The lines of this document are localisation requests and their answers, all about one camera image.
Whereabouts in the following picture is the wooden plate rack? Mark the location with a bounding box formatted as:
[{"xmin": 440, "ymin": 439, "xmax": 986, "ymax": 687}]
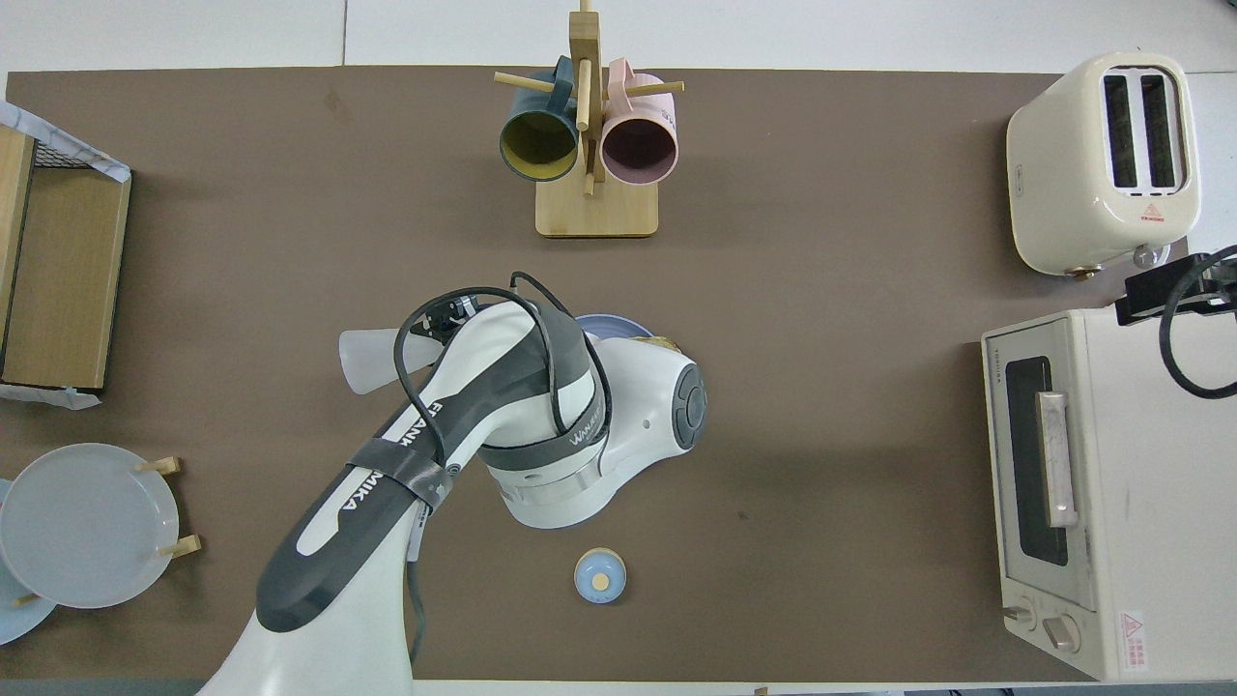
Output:
[{"xmin": 12, "ymin": 456, "xmax": 203, "ymax": 608}]

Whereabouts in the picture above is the white checkered cloth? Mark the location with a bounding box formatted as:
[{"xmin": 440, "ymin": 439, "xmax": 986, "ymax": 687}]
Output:
[{"xmin": 0, "ymin": 100, "xmax": 131, "ymax": 183}]

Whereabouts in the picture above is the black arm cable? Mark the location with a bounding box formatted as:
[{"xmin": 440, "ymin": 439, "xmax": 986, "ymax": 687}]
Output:
[
  {"xmin": 1160, "ymin": 245, "xmax": 1237, "ymax": 400},
  {"xmin": 392, "ymin": 272, "xmax": 612, "ymax": 668}
]

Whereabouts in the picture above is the pink ribbed mug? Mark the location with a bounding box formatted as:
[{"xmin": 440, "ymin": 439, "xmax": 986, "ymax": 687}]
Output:
[{"xmin": 600, "ymin": 58, "xmax": 679, "ymax": 188}]

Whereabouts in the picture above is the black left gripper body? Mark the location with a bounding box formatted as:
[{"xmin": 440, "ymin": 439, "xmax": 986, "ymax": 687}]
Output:
[{"xmin": 414, "ymin": 298, "xmax": 482, "ymax": 344}]

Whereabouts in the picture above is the large brown table mat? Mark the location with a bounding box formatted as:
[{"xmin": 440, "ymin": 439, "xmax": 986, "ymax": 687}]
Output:
[{"xmin": 0, "ymin": 66, "xmax": 1192, "ymax": 682}]

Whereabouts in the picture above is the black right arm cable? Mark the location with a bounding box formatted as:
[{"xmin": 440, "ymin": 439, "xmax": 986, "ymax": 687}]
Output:
[{"xmin": 1160, "ymin": 245, "xmax": 1237, "ymax": 400}]

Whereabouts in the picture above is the periwinkle blue plate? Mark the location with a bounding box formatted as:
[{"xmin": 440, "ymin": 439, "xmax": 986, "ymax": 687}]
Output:
[{"xmin": 576, "ymin": 314, "xmax": 655, "ymax": 341}]

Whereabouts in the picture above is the translucent squeeze bottle blue cap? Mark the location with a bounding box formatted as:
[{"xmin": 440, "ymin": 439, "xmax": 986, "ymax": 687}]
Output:
[{"xmin": 338, "ymin": 327, "xmax": 455, "ymax": 395}]

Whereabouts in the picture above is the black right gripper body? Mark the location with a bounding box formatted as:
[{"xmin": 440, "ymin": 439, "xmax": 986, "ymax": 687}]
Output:
[{"xmin": 1114, "ymin": 253, "xmax": 1237, "ymax": 327}]

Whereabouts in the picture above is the cream two-slot toaster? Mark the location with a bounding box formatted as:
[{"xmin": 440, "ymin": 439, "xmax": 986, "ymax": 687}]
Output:
[{"xmin": 1006, "ymin": 50, "xmax": 1202, "ymax": 278}]

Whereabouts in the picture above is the dark teal mug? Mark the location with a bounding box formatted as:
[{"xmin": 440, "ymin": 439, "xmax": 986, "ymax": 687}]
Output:
[{"xmin": 499, "ymin": 55, "xmax": 581, "ymax": 183}]

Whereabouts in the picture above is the white toaster oven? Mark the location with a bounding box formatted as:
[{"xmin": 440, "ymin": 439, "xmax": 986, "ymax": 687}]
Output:
[{"xmin": 981, "ymin": 307, "xmax": 1237, "ymax": 682}]

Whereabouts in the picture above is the light blue plate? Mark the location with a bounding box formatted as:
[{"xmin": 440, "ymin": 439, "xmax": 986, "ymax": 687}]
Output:
[{"xmin": 0, "ymin": 478, "xmax": 57, "ymax": 646}]

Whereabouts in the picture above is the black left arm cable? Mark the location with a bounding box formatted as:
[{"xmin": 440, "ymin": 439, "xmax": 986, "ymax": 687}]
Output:
[{"xmin": 392, "ymin": 272, "xmax": 612, "ymax": 668}]

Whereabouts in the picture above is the wooden shelf with wire basket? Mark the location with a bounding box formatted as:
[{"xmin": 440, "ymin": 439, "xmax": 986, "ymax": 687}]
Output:
[{"xmin": 0, "ymin": 124, "xmax": 133, "ymax": 392}]

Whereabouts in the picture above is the wooden mug tree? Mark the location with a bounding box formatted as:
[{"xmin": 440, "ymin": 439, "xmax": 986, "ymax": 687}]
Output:
[{"xmin": 494, "ymin": 0, "xmax": 685, "ymax": 239}]

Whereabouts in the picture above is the white paper scrap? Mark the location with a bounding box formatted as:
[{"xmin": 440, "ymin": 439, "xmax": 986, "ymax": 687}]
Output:
[{"xmin": 0, "ymin": 382, "xmax": 102, "ymax": 411}]

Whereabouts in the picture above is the pale grey plate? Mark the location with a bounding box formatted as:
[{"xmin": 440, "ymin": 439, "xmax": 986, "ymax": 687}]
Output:
[{"xmin": 0, "ymin": 443, "xmax": 181, "ymax": 610}]

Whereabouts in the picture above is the small blue seasoning shaker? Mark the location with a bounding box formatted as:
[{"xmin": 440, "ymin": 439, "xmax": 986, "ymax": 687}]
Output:
[{"xmin": 574, "ymin": 547, "xmax": 627, "ymax": 605}]

